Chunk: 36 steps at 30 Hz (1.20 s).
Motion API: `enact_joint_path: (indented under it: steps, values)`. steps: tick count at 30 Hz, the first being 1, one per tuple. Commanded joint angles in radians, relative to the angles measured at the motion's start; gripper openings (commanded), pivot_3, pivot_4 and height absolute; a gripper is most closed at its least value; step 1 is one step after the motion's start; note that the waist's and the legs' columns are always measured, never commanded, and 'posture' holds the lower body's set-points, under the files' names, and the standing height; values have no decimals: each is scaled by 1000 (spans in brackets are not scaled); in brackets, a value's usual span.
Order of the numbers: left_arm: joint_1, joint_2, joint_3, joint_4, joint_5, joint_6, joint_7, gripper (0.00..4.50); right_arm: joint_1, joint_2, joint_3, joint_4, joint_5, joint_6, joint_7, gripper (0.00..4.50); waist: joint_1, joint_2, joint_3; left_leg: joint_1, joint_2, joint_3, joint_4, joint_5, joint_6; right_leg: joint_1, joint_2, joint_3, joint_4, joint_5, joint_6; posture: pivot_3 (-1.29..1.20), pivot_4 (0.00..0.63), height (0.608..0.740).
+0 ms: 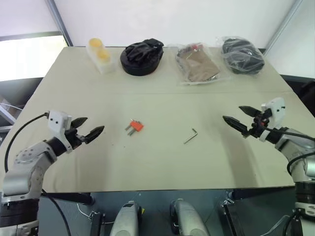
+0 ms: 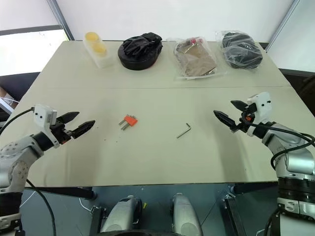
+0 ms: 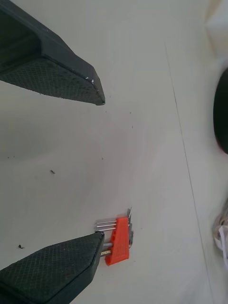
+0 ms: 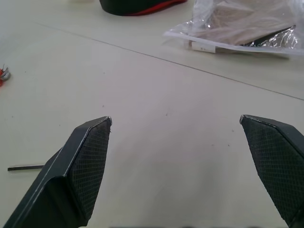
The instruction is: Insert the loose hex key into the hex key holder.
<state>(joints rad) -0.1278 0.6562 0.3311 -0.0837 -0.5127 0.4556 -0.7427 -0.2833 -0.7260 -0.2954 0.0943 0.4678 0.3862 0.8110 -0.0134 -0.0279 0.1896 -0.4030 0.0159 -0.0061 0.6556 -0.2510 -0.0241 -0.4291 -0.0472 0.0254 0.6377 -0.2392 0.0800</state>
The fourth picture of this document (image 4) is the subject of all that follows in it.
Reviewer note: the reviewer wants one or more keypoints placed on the clear plastic bag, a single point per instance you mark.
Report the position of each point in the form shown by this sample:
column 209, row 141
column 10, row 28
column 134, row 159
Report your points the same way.
column 240, row 26

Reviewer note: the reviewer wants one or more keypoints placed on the thin black metal rod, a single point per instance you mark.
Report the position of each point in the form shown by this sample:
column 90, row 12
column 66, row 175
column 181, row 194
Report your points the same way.
column 25, row 168

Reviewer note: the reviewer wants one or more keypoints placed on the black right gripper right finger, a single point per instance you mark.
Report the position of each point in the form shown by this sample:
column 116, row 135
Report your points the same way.
column 278, row 156

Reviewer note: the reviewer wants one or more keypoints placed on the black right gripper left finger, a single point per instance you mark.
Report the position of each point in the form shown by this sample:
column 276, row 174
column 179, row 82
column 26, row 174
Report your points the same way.
column 80, row 166

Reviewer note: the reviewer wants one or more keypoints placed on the black and red round object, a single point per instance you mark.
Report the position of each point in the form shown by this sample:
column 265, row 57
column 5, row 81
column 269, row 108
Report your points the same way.
column 140, row 6

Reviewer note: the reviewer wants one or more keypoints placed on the small white box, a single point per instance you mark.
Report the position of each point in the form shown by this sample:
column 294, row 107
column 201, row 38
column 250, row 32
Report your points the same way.
column 203, row 47

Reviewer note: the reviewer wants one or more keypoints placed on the small red metal object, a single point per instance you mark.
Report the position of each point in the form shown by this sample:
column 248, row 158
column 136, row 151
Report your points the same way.
column 3, row 74

